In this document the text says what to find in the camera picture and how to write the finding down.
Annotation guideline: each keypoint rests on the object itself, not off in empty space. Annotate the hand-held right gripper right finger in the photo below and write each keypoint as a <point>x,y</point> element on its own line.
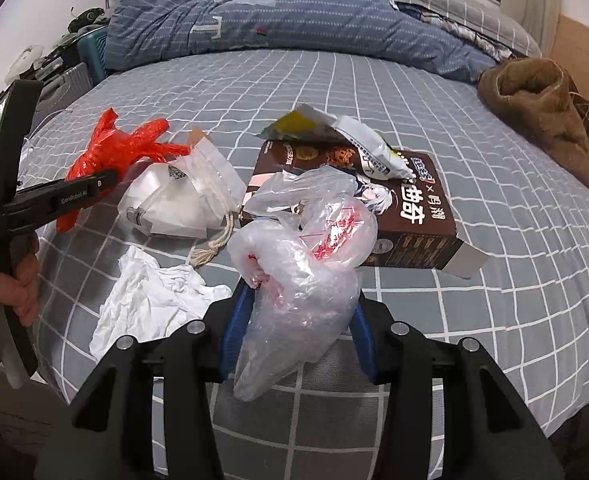
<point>364,345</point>

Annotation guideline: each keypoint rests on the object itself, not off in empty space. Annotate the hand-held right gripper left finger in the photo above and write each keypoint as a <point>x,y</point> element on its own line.
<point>233,330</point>

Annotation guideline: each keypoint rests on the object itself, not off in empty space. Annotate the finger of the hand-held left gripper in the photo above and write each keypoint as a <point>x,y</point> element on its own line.
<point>69,197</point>

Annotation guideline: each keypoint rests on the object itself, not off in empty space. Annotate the clear plastic bag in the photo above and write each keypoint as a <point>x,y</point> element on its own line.
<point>294,310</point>

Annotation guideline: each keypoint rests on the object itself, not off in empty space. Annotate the red plastic bag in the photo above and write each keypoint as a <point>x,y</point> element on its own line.
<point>114,150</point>

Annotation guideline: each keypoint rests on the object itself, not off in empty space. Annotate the white paper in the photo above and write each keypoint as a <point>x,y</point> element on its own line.
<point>149,295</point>

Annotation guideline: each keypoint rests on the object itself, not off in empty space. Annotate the brown printed carton box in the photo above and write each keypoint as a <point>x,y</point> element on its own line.
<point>424,230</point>

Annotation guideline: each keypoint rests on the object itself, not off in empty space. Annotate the small cardboard piece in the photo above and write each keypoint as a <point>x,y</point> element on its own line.
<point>198,137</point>

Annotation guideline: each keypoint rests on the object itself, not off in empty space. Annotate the torn foil snack wrapper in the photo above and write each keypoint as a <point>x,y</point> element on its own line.
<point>369,145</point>

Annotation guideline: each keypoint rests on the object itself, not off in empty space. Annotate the person's left hand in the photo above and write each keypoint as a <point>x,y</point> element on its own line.
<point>27,285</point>

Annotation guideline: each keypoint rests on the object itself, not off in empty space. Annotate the grey hard suitcase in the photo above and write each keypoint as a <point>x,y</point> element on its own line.
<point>64,87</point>

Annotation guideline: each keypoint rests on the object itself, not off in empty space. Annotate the white round appliance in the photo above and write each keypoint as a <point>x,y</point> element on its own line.
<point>28,58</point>

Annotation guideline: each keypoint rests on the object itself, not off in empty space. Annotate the teal plastic stool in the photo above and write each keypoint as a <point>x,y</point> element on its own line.
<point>94,55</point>

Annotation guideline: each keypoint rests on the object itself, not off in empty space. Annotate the grey checked bed sheet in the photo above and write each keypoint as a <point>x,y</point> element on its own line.
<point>499,270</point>

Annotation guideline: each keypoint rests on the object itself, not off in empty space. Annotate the small black device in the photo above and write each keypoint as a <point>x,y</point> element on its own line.
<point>88,17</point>

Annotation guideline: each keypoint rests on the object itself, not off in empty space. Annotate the brown fleece garment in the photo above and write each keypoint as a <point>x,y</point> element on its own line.
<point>534,105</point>

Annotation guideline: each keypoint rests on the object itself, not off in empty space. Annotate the blue striped duvet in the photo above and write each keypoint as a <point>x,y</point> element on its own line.
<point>324,20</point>

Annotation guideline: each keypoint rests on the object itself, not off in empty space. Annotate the dark patterned cloth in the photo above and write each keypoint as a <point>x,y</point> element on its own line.
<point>474,40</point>

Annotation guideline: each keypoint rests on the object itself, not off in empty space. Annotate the grey checked pillow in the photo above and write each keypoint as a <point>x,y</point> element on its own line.
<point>454,5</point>

